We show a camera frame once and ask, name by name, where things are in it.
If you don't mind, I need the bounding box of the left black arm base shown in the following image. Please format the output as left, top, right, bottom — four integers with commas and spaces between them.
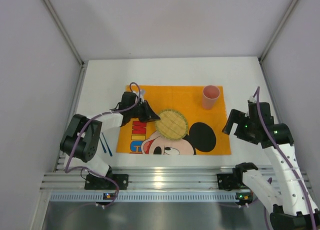
80, 170, 129, 190

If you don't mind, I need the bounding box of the pink plastic cup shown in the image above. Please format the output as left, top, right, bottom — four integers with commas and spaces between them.
202, 85, 220, 110

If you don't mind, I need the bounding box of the aluminium mounting rail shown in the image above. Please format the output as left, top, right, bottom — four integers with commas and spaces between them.
40, 166, 232, 191

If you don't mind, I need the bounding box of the left aluminium frame post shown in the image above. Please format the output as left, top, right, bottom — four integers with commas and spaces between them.
41, 0, 85, 67

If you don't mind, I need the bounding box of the blue metallic spoon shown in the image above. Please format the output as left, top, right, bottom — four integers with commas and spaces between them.
99, 133, 107, 153

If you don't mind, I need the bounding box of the perforated metal cable tray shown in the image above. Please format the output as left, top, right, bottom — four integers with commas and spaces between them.
50, 192, 251, 203

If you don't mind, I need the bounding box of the yellow round woven coaster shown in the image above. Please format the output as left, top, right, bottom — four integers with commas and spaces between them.
155, 109, 189, 140

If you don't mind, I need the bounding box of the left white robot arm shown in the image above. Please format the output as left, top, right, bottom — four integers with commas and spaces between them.
60, 91, 161, 177

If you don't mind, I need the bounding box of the blue metallic fork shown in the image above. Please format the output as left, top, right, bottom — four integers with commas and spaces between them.
102, 133, 113, 157

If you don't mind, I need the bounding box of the right aluminium frame post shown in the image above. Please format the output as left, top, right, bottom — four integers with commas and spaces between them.
258, 0, 300, 64

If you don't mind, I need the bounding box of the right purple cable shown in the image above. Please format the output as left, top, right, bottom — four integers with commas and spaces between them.
247, 86, 318, 230

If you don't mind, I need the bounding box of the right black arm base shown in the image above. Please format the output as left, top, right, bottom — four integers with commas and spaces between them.
216, 162, 258, 192

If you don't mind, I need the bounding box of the aluminium frame post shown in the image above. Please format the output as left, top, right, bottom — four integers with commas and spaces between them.
258, 0, 300, 64
41, 0, 85, 67

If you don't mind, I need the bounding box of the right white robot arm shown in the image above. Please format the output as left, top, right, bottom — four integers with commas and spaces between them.
222, 101, 320, 230

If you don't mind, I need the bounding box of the orange Mickey Mouse placemat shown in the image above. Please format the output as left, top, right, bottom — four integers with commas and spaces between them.
116, 86, 231, 156

